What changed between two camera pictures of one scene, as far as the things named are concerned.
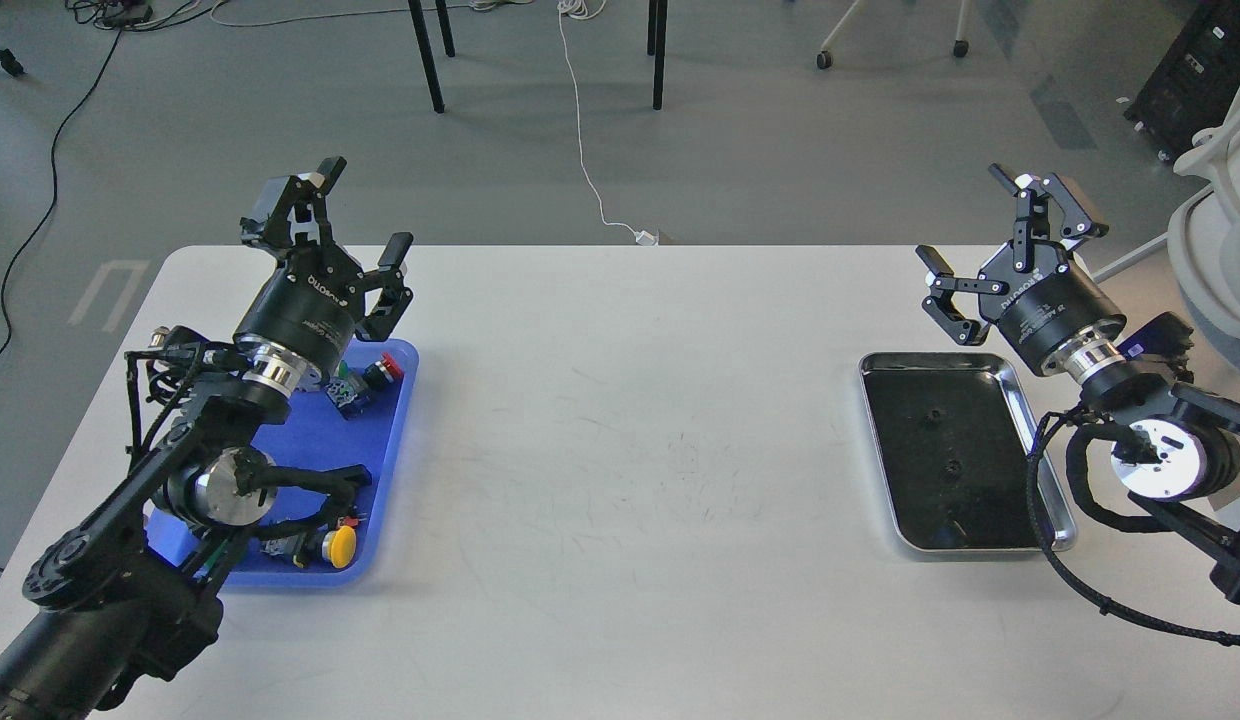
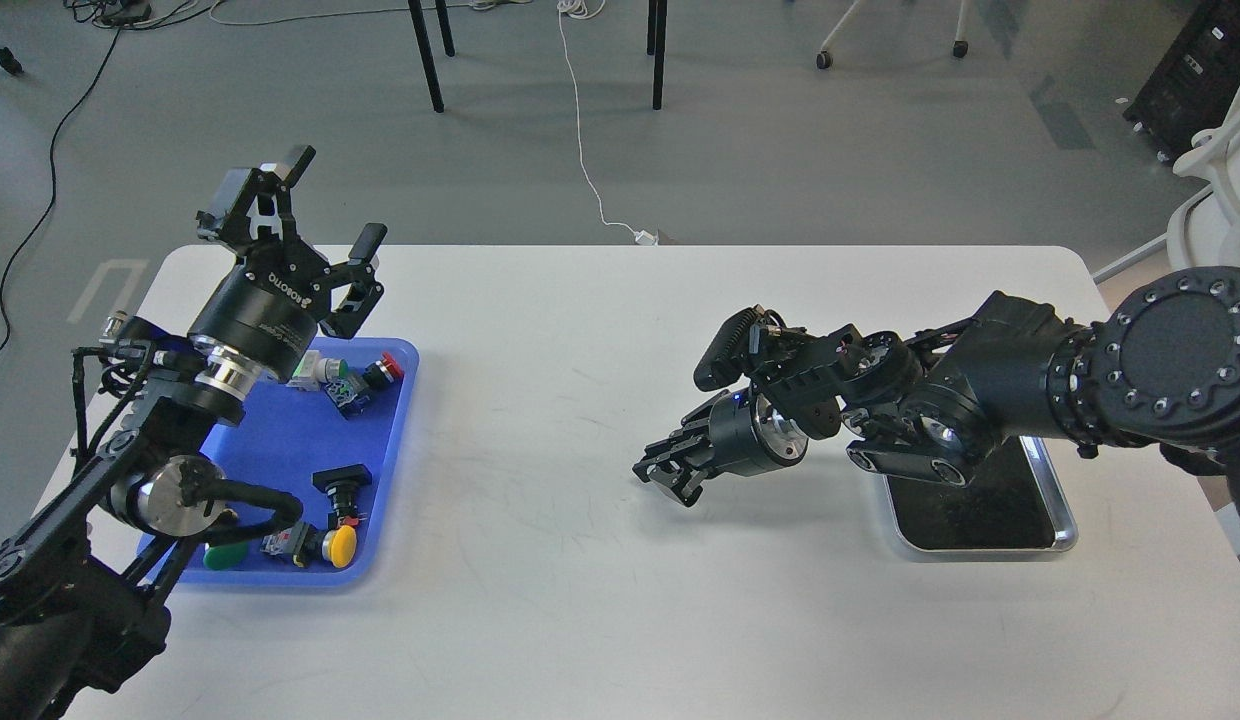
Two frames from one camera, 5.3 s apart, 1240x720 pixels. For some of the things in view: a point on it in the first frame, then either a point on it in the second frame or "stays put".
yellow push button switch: [336, 545] stays put
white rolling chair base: [961, 47] stays put
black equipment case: [1195, 82] stays put
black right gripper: [1047, 304] to [736, 433]
